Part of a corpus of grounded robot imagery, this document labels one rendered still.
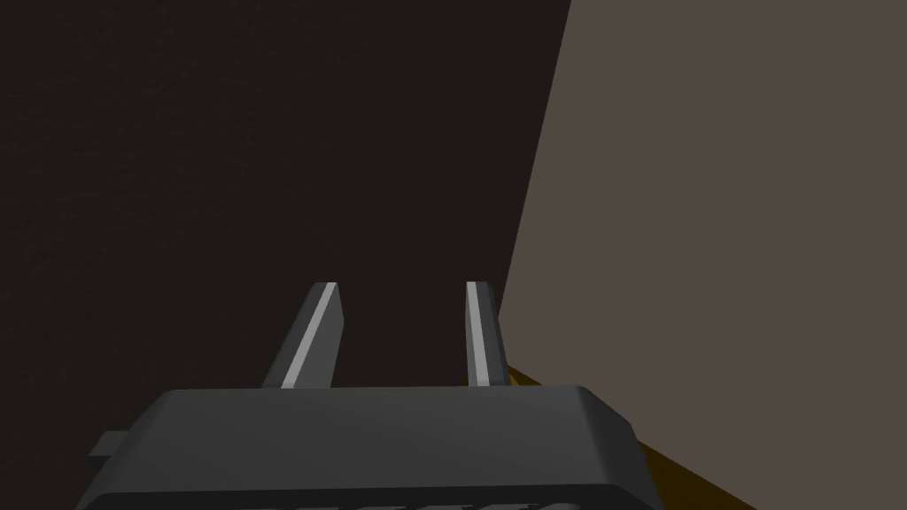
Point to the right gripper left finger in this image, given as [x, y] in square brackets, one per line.
[312, 342]

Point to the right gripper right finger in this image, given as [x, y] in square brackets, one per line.
[484, 340]

